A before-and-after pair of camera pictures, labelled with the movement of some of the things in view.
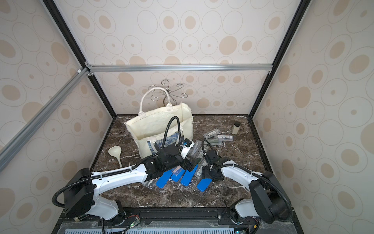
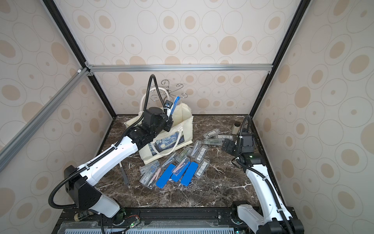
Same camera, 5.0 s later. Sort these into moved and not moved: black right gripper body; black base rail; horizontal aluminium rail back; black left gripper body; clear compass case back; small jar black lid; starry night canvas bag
Moved: black right gripper body; black left gripper body
Not moved: black base rail; horizontal aluminium rail back; small jar black lid; clear compass case back; starry night canvas bag
